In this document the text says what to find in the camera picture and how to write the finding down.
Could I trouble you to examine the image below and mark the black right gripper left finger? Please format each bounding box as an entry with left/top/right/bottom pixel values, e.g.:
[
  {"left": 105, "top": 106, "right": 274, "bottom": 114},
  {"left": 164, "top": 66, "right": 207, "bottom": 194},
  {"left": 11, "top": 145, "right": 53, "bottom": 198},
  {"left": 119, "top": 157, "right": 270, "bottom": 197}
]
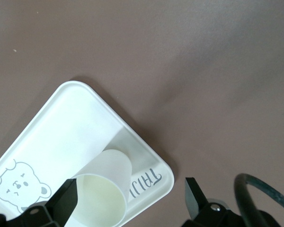
[{"left": 7, "top": 178, "right": 79, "bottom": 227}]

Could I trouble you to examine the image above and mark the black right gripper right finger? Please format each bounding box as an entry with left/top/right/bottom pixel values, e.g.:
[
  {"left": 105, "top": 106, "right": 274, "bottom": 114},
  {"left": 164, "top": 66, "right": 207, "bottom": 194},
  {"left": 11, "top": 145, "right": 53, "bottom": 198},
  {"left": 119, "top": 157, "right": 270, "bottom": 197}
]
[{"left": 182, "top": 176, "right": 246, "bottom": 227}]

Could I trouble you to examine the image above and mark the white IKEA cup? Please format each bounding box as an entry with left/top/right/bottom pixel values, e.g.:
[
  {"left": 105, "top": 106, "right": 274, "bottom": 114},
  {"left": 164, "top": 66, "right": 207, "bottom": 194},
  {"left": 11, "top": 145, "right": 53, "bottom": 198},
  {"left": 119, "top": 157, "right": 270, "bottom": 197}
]
[{"left": 67, "top": 148, "right": 133, "bottom": 227}]

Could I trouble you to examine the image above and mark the white tray with bear print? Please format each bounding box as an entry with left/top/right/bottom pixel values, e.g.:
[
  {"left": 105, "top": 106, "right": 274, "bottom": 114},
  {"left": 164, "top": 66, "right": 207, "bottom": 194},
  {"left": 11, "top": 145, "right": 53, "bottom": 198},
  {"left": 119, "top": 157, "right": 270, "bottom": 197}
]
[{"left": 0, "top": 80, "right": 175, "bottom": 227}]

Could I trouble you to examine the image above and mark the black cable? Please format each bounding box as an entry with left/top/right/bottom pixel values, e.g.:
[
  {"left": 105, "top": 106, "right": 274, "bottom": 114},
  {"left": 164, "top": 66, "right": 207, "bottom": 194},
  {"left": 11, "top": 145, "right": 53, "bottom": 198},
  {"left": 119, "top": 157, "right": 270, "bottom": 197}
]
[{"left": 234, "top": 173, "right": 284, "bottom": 227}]

